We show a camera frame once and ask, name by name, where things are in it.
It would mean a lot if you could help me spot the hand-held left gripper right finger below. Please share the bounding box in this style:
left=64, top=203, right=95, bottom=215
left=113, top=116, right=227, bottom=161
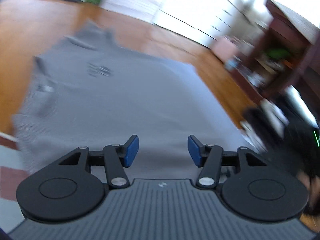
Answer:
left=187, top=134, right=267, bottom=188

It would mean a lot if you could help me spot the dark red wooden desk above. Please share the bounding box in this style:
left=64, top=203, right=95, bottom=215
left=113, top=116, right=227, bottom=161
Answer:
left=240, top=0, right=320, bottom=100

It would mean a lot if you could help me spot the grey shirt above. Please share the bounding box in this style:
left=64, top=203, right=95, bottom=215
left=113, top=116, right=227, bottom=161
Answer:
left=12, top=21, right=253, bottom=180

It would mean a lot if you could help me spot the white wooden cabinet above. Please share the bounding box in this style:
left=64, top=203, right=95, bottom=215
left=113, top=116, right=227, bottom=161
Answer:
left=152, top=0, right=253, bottom=48

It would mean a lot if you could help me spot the checkered rug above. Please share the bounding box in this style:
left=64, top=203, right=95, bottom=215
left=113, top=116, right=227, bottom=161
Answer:
left=0, top=132, right=33, bottom=200

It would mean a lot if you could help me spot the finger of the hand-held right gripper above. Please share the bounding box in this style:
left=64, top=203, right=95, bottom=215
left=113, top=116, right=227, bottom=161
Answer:
left=244, top=106, right=287, bottom=140

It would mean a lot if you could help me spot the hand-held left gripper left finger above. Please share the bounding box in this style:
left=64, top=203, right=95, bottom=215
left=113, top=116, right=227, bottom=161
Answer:
left=59, top=134, right=139, bottom=188

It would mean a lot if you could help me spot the white folded sweatshirt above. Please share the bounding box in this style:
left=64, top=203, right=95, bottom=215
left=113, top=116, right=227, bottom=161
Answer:
left=287, top=86, right=317, bottom=124

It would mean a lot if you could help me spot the pink bag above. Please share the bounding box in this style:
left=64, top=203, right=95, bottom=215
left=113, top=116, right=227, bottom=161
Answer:
left=212, top=36, right=238, bottom=58

